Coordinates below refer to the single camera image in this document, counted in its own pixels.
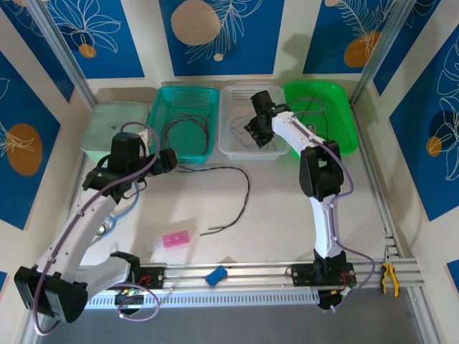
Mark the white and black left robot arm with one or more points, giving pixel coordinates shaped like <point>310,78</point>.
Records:
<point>86,233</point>

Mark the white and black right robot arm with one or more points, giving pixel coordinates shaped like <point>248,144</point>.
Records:
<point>324,229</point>

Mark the pale green lidded container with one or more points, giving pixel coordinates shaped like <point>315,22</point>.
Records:
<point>107,132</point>

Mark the white plastic basket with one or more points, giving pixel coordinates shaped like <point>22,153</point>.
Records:
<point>236,100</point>

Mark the small red white label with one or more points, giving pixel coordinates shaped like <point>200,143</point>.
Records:
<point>311,128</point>

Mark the teal plastic basket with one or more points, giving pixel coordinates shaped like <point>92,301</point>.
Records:
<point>186,100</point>

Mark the pink pill box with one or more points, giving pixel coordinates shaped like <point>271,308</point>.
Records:
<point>175,239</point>

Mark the blue leaf print poster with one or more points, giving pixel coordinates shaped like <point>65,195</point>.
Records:
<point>423,43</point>
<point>423,161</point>
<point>3,283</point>
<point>251,53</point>
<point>453,272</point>
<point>36,43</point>
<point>322,43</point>
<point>21,107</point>
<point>118,53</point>

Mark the green plastic basket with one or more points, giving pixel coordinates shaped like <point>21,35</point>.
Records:
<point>340,118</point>

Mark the blue stethoscope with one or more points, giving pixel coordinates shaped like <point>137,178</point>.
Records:
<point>104,229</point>

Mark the blue sponge block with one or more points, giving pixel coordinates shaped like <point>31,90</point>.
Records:
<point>216,276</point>

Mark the yellow and black pliers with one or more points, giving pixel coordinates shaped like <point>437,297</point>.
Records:
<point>385,276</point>

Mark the aluminium side rail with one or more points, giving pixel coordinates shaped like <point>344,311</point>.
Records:
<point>78,172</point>
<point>378,179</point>

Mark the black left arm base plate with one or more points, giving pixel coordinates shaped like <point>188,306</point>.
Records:
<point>157,277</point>

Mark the aluminium frame post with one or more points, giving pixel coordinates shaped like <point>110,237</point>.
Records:
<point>380,53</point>
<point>61,53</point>

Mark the long aluminium frame rail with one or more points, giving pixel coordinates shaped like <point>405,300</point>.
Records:
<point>251,276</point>

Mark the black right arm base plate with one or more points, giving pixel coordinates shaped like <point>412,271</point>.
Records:
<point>299,276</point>

